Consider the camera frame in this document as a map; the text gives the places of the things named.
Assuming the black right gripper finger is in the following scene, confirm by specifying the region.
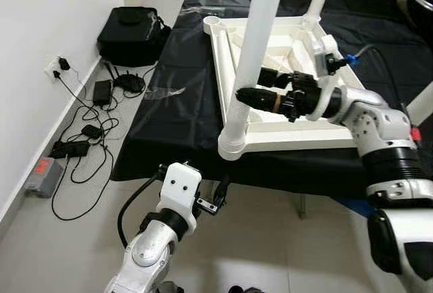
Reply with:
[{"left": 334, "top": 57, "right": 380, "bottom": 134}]
[
  {"left": 258, "top": 68, "right": 296, "bottom": 90},
  {"left": 235, "top": 88, "right": 292, "bottom": 113}
]

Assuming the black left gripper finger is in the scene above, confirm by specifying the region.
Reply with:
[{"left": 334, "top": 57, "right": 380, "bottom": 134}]
[{"left": 212, "top": 175, "right": 231, "bottom": 210}]

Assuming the white plastic table top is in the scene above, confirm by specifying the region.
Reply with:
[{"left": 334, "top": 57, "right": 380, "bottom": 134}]
[{"left": 203, "top": 14, "right": 433, "bottom": 162}]

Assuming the black tablecloth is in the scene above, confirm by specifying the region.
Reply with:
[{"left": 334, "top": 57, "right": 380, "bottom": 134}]
[{"left": 112, "top": 0, "right": 433, "bottom": 199}]

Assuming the grey robot right leg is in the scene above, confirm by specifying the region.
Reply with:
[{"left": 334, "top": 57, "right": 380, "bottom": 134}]
[{"left": 229, "top": 285, "right": 265, "bottom": 293}]

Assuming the blue dustpan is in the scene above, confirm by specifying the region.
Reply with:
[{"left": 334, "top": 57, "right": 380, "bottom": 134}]
[{"left": 335, "top": 197, "right": 369, "bottom": 216}]

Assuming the black router with antennas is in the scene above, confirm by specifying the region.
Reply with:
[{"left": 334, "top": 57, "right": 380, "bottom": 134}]
[{"left": 108, "top": 63, "right": 146, "bottom": 96}]

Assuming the small black power adapter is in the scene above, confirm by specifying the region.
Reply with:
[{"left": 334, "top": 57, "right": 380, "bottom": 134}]
[{"left": 81, "top": 125, "right": 104, "bottom": 139}]

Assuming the black square case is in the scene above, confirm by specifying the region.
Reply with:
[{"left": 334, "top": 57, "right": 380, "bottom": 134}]
[{"left": 97, "top": 7, "right": 171, "bottom": 67}]

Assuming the black wok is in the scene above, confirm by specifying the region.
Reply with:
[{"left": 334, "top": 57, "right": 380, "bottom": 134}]
[{"left": 406, "top": 0, "right": 433, "bottom": 43}]

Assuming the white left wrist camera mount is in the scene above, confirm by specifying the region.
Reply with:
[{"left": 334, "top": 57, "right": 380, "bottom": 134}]
[{"left": 158, "top": 162, "right": 202, "bottom": 233}]

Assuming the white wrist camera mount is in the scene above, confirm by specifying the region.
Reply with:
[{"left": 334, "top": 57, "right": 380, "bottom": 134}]
[
  {"left": 311, "top": 32, "right": 346, "bottom": 121},
  {"left": 158, "top": 162, "right": 202, "bottom": 233}
]

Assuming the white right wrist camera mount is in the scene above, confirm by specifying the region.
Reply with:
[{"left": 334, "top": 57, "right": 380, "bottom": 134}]
[{"left": 311, "top": 32, "right": 346, "bottom": 121}]

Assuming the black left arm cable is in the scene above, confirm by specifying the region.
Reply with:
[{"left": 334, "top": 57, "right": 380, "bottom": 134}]
[{"left": 118, "top": 168, "right": 166, "bottom": 248}]

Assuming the black floor cable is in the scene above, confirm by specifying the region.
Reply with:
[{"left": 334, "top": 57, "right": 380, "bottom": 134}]
[{"left": 51, "top": 70, "right": 122, "bottom": 221}]

